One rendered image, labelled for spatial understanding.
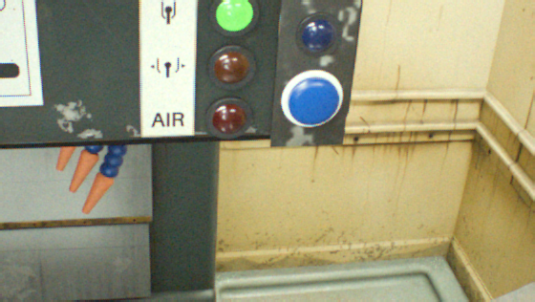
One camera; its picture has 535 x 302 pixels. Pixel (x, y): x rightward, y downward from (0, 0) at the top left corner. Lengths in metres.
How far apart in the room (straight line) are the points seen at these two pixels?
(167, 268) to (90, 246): 0.16
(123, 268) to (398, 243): 0.84
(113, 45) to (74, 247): 0.91
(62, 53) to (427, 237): 1.62
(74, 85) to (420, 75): 1.33
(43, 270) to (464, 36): 0.99
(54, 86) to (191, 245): 0.95
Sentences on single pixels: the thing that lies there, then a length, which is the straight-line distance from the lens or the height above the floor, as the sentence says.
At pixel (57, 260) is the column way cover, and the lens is 1.32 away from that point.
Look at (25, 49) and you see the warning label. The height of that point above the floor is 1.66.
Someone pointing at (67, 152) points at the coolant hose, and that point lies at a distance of 0.67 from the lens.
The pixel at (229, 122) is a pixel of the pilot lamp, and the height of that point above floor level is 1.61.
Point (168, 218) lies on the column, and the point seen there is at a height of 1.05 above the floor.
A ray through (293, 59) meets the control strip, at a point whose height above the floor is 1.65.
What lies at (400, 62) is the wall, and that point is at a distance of 1.67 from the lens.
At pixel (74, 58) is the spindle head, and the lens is 0.42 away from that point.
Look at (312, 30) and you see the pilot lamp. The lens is 0.42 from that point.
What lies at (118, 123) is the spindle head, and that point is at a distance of 0.44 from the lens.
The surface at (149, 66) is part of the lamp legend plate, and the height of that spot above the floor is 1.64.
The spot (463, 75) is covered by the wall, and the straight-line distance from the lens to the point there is 1.74.
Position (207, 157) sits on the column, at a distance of 1.25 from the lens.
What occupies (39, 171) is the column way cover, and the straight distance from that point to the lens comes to 1.21.
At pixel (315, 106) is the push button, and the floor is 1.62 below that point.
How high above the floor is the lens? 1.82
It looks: 31 degrees down
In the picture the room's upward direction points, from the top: 5 degrees clockwise
